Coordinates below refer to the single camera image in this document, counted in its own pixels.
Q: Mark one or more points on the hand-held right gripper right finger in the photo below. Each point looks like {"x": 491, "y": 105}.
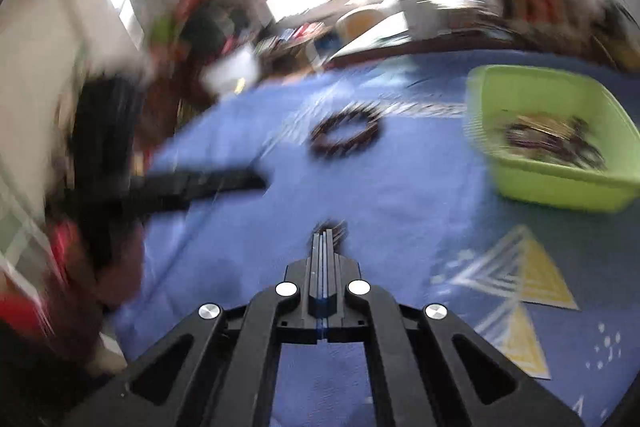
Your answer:
{"x": 336, "y": 277}

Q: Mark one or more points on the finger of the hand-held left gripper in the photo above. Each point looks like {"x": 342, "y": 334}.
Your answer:
{"x": 210, "y": 187}

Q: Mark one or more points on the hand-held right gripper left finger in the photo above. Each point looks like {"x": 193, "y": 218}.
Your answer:
{"x": 315, "y": 277}

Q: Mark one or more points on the green plastic basin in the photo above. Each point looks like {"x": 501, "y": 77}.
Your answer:
{"x": 550, "y": 187}

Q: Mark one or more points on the pile of beaded jewelry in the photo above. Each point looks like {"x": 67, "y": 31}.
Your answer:
{"x": 555, "y": 139}

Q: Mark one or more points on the white flat box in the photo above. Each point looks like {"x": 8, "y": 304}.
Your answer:
{"x": 232, "y": 69}

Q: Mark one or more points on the wooden desk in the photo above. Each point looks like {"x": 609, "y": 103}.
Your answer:
{"x": 450, "y": 44}

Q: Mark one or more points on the white-frame chair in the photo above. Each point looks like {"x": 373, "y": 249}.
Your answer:
{"x": 362, "y": 24}

